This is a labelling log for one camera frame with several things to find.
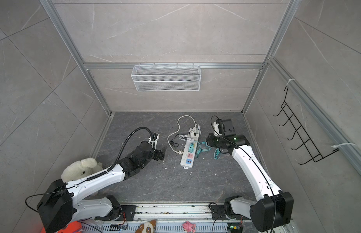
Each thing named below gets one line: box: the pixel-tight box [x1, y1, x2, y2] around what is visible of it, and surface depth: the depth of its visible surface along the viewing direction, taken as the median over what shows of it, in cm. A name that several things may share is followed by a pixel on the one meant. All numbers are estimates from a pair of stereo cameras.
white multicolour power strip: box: [180, 127, 200, 170], surface depth 94 cm
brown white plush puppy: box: [134, 219, 157, 233], surface depth 69 cm
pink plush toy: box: [181, 220, 197, 233], surface depth 69 cm
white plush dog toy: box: [61, 157, 104, 183], surface depth 71 cm
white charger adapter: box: [178, 134, 195, 143], surface depth 96 cm
